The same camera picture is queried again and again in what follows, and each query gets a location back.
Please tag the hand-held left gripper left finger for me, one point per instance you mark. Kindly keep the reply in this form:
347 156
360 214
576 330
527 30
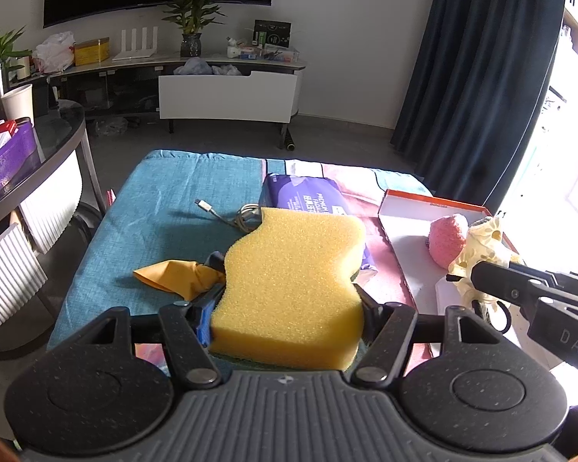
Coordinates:
204 327

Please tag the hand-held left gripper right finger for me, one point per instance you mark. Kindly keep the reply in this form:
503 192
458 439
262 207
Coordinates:
373 315

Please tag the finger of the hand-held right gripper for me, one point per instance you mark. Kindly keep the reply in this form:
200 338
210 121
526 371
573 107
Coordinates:
501 281

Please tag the yellow cloth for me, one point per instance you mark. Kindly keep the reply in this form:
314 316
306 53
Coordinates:
173 279

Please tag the dark navy cloth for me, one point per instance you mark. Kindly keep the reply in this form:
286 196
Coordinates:
215 262

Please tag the pink fluffy sock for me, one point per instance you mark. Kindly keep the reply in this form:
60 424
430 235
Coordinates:
448 240

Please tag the white orange cardboard box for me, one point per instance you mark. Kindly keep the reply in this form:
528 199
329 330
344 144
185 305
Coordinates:
414 250

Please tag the yellow sponge with green scourer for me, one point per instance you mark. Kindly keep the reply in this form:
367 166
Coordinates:
289 288

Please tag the teal blanket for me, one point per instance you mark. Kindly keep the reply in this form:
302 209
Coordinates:
173 187

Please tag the purple tissue pack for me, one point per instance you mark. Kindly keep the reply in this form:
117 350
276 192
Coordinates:
298 192

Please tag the black roll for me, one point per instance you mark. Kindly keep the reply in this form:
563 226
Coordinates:
290 139

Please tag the dark blue curtain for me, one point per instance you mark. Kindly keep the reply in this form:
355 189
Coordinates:
472 82

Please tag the white television cabinet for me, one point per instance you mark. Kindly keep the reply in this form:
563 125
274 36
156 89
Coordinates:
221 96

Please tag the grey white coffee table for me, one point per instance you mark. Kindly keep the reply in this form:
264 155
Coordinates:
53 130

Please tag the purple tin tray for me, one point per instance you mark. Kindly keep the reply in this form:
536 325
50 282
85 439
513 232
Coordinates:
5 168

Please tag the grey cloth pile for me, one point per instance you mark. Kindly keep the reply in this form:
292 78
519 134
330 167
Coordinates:
192 66

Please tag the blue white packet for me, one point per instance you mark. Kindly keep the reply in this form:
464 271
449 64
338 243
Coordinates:
250 53

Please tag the red white small box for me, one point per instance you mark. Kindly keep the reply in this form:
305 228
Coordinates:
5 132

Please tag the small white bottle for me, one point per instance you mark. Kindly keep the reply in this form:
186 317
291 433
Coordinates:
232 49

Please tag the white router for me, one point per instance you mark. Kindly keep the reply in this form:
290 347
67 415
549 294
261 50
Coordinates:
135 55

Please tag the potted plant in glass vase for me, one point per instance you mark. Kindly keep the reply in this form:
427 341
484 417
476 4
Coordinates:
191 45

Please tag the white paper cup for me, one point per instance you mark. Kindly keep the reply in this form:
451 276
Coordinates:
18 103

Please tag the yellow tin box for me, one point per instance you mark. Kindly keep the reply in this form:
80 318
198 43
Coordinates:
91 53

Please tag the black printed box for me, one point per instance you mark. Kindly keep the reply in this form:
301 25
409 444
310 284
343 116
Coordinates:
272 33

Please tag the white plastic bag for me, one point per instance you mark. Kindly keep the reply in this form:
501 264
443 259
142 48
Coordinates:
53 55

